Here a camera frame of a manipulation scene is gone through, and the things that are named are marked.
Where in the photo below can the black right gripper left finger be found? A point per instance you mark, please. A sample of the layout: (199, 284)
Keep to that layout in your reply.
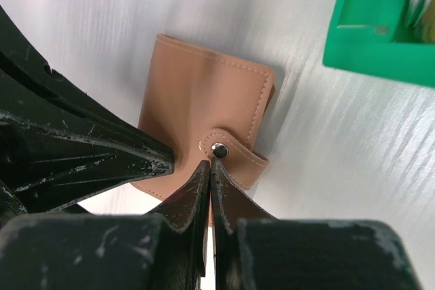
(162, 249)

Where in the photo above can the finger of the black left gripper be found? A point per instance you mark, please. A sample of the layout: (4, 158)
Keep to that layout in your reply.
(51, 161)
(29, 68)

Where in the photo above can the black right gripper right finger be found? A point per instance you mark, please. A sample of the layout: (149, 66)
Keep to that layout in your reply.
(255, 250)

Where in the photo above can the green plastic card bin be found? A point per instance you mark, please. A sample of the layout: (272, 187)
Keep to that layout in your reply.
(378, 38)

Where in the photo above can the stack of light cards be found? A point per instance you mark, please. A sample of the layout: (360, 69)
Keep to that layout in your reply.
(420, 17)

